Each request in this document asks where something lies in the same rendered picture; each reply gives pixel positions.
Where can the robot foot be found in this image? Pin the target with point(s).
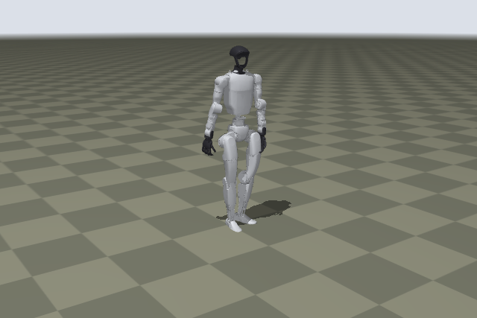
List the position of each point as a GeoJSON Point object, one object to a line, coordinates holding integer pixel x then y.
{"type": "Point", "coordinates": [244, 219]}
{"type": "Point", "coordinates": [233, 225]}

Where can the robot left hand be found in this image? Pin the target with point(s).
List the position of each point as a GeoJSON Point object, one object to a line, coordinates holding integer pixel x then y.
{"type": "Point", "coordinates": [263, 142]}

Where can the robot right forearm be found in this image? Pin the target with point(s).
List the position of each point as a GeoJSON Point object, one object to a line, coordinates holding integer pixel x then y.
{"type": "Point", "coordinates": [210, 125]}

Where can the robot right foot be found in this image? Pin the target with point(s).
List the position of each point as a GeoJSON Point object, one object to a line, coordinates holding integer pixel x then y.
{"type": "Point", "coordinates": [233, 225]}

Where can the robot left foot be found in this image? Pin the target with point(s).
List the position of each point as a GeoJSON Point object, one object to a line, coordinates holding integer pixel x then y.
{"type": "Point", "coordinates": [244, 219]}

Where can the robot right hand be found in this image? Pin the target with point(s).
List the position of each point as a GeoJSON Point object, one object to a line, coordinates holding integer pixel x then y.
{"type": "Point", "coordinates": [207, 144]}

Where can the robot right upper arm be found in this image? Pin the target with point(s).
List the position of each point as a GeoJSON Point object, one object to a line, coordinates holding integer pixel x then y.
{"type": "Point", "coordinates": [220, 83]}

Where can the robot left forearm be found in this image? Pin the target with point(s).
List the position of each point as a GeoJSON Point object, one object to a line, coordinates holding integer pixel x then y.
{"type": "Point", "coordinates": [261, 119]}

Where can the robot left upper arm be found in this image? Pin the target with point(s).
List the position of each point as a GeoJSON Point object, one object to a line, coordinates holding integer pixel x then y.
{"type": "Point", "coordinates": [257, 92]}

